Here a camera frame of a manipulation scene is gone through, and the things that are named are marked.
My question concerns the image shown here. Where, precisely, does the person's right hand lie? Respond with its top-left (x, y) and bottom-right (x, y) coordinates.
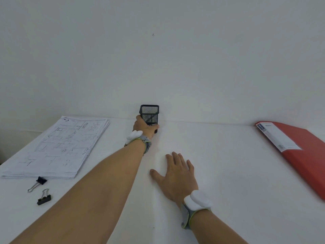
top-left (149, 151), bottom-right (199, 203)

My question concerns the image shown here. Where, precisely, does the person's left hand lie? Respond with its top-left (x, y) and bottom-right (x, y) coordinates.
top-left (132, 115), bottom-right (160, 140)

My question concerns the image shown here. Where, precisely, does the black mesh pen holder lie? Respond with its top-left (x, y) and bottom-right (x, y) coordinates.
top-left (139, 105), bottom-right (160, 134)

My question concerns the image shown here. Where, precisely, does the person's left forearm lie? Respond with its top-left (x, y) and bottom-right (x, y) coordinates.
top-left (10, 140), bottom-right (147, 244)

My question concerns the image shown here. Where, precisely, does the person's right forearm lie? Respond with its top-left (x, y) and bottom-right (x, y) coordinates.
top-left (189, 208), bottom-right (249, 244)

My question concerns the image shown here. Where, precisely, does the stack of printed drawing papers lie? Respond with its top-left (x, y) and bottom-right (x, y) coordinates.
top-left (1, 115), bottom-right (111, 179)

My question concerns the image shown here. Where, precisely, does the red plastic folder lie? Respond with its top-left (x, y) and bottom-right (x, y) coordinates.
top-left (255, 121), bottom-right (325, 201)

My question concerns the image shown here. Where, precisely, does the black binder clip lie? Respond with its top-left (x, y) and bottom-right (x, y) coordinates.
top-left (37, 188), bottom-right (52, 206)
top-left (27, 176), bottom-right (48, 193)

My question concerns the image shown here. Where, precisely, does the white wrist tracker gray strap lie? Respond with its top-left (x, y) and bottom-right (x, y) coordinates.
top-left (180, 190), bottom-right (213, 230)
top-left (124, 130), bottom-right (152, 156)

